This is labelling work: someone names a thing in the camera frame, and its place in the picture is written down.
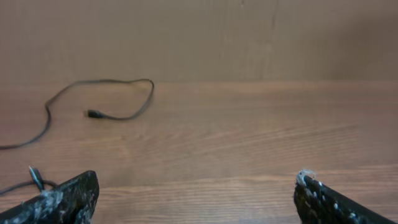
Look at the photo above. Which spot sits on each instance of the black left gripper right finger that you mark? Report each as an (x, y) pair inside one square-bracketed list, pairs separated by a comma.
[(316, 203)]

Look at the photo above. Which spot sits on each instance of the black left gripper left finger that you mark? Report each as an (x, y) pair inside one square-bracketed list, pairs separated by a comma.
[(71, 202)]

